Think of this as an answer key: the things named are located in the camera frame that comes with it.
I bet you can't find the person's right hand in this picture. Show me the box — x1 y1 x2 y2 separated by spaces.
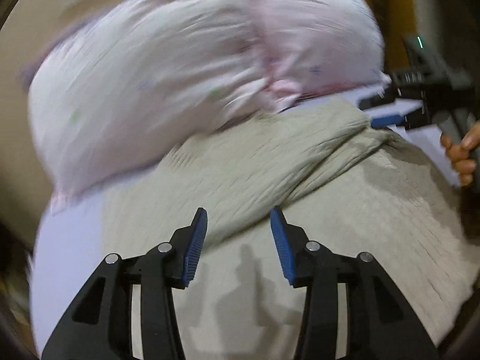
440 121 480 186

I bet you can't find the pink floral pillow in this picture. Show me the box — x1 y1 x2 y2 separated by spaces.
25 0 385 199

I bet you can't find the beige cable-knit sweater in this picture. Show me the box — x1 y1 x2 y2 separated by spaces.
98 95 475 360

